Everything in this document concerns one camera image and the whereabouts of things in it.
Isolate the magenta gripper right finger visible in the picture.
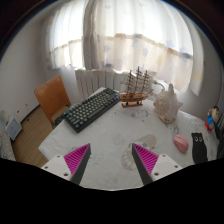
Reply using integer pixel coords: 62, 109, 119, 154
131, 142, 184, 186

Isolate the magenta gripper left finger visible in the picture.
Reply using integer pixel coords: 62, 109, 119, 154
40, 142, 92, 186

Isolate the pink computer mouse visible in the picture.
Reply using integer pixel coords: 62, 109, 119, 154
173, 134, 189, 153

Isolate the black owl mouse pad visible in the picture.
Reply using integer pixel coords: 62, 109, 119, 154
191, 133, 208, 164

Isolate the white patterned tablecloth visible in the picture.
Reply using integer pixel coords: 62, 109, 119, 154
39, 100, 218, 190

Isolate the dark mechanical keyboard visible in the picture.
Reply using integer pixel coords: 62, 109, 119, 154
63, 88, 119, 133

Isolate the large white conch shell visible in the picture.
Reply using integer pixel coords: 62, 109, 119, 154
153, 84, 183, 124

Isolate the orange wooden chair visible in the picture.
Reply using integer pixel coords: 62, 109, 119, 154
34, 75, 71, 126

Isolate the white box on floor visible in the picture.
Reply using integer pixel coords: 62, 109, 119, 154
6, 118, 22, 140

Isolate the wooden model sailing ship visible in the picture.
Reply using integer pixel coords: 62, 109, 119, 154
119, 69, 153, 108

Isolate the colourful cartoon figurine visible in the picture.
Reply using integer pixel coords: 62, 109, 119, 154
204, 106, 220, 131

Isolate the white radiator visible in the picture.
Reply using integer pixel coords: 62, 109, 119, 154
75, 69, 136, 99

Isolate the sheer white curtain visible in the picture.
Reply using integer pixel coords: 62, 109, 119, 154
45, 0, 204, 94

